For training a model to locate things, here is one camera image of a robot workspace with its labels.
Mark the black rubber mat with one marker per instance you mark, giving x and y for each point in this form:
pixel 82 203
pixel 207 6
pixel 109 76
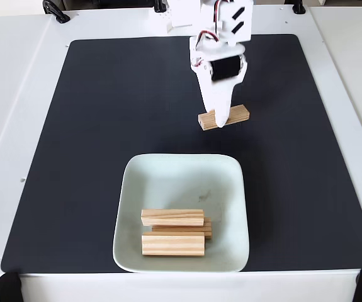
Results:
pixel 73 157

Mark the wooden block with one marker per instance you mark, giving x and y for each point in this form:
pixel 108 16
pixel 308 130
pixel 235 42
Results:
pixel 208 232
pixel 171 217
pixel 240 114
pixel 172 244

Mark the pale green square plate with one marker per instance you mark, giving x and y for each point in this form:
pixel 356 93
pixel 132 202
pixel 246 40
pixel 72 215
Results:
pixel 136 195

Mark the black table clamp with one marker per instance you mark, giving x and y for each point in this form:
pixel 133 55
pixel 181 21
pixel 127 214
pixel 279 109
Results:
pixel 56 11
pixel 298 7

